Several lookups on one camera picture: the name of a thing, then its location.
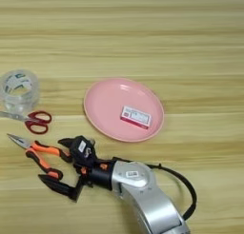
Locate small red white box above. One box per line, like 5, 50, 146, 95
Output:
119, 105, 153, 130

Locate pink round plate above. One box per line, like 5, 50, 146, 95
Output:
83, 77, 166, 144

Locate red handled scissors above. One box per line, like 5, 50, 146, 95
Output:
0, 109, 52, 135

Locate orange black needle-nose pliers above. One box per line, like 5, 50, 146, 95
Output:
6, 132, 73, 181

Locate clear tape roll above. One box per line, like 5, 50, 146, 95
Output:
0, 68, 41, 114

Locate black box with white label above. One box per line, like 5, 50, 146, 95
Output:
70, 135, 96, 166

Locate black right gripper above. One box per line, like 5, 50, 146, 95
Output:
37, 136, 115, 203

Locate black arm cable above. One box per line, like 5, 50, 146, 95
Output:
112, 156, 198, 222

